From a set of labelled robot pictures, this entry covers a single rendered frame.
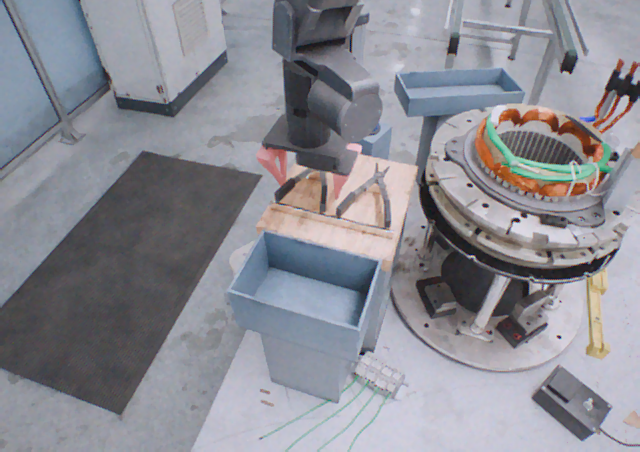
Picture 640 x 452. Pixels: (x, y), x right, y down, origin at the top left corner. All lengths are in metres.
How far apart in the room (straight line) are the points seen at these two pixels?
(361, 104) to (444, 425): 0.54
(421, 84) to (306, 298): 0.56
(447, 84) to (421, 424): 0.69
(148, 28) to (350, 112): 2.29
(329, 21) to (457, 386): 0.61
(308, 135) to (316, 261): 0.18
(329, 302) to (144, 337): 1.28
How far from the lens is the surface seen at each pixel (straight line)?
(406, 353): 0.82
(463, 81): 1.03
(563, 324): 0.92
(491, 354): 0.83
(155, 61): 2.74
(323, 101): 0.45
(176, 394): 1.70
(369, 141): 0.80
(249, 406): 0.78
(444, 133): 0.74
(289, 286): 0.64
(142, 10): 2.63
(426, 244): 0.87
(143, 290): 1.95
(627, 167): 0.65
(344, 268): 0.60
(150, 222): 2.20
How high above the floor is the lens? 1.51
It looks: 45 degrees down
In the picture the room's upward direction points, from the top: straight up
